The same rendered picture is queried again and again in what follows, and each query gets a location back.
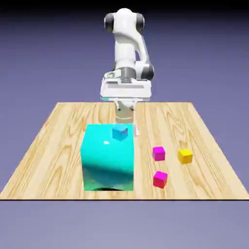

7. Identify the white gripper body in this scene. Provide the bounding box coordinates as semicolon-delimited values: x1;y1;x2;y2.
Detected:
100;77;152;102

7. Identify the small blue cube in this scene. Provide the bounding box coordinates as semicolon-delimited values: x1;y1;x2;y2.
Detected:
112;124;129;142

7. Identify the large cyan box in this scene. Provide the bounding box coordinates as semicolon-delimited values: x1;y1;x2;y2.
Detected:
80;124;135;192

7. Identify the small pink-red cube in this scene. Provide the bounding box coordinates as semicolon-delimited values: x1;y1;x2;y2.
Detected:
153;170;168;189

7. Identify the small magenta cube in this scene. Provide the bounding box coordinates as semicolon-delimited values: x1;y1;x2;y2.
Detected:
152;146;166;162

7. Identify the small yellow cube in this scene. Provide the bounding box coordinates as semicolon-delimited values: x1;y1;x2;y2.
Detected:
178;148;194;164

